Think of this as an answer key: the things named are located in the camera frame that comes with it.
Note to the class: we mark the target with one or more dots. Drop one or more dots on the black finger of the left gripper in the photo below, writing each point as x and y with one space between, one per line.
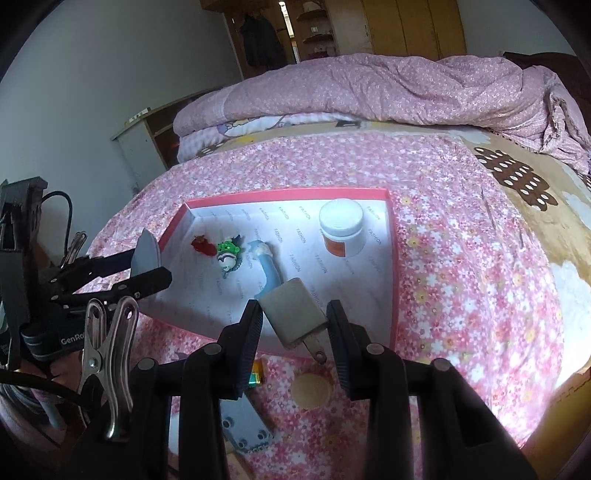
85 269
137 287

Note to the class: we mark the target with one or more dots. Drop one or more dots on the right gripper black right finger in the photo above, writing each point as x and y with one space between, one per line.
370 371

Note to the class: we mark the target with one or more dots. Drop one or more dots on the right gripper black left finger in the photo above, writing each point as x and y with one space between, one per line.
218 371

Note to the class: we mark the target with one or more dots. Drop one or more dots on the grey oval plastic lid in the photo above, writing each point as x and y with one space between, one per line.
146 255

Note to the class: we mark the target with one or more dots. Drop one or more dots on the green lighter with orange cap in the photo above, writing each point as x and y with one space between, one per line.
256 376

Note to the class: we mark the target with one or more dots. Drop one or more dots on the red small toy figure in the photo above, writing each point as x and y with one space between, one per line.
203 246

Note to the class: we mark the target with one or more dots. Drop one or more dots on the green frog keychain toy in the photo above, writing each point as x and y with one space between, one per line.
229 255

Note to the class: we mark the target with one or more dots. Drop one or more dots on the white wall charger plug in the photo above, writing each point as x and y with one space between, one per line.
296 318

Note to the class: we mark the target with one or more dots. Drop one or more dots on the blue curved hook tool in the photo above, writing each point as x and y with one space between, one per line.
261 252

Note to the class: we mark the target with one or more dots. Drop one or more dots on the white cap orange jar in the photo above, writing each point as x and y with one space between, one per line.
342 224

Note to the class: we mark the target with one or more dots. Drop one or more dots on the grey metal plate with holes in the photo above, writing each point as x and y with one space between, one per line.
243 427

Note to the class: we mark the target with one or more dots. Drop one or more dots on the yellow round coin token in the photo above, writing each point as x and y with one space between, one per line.
310 391

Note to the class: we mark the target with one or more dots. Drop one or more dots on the silver clip on right gripper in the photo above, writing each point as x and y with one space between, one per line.
104 384

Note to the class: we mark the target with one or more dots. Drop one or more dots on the red shallow cardboard box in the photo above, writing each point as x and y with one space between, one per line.
199 300

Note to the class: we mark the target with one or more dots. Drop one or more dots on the pink floral bed sheet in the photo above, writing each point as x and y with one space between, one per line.
475 283

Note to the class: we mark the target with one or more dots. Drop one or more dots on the white bedside shelf cabinet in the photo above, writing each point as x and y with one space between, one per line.
148 144

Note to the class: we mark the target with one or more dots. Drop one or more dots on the cartoon print pillow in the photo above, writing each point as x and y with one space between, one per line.
204 141

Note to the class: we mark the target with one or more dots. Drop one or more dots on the purple folded quilt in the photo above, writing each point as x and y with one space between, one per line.
530 107

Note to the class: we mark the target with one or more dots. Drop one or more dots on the wooden wardrobe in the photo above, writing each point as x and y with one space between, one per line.
428 28

